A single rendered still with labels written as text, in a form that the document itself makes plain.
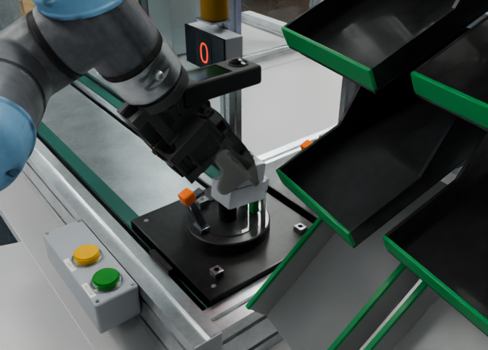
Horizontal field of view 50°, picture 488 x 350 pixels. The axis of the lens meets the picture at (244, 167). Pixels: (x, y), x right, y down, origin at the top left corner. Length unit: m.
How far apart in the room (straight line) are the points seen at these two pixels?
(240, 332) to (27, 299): 0.39
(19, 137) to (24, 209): 0.81
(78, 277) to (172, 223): 0.18
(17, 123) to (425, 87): 0.30
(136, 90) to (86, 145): 0.75
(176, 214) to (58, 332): 0.26
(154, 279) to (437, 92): 0.55
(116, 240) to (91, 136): 0.47
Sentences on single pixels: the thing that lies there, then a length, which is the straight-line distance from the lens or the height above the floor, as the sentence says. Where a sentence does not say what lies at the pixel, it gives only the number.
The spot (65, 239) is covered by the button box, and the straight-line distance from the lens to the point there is 0.93.
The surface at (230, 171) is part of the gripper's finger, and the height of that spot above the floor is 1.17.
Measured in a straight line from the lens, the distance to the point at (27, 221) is 1.17.
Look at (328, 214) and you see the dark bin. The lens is 0.53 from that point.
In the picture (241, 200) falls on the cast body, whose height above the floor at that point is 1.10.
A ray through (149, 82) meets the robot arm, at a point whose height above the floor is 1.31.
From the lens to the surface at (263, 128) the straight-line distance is 1.45.
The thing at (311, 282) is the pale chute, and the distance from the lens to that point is 0.69.
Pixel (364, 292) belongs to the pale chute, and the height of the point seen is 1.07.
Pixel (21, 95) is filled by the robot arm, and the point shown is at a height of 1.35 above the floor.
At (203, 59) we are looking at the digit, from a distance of 0.97.
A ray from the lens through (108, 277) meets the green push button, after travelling 0.82.
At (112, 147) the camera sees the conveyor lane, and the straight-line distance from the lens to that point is 1.27.
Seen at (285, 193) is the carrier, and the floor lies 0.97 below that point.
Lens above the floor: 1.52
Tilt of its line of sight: 31 degrees down
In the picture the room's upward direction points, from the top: straight up
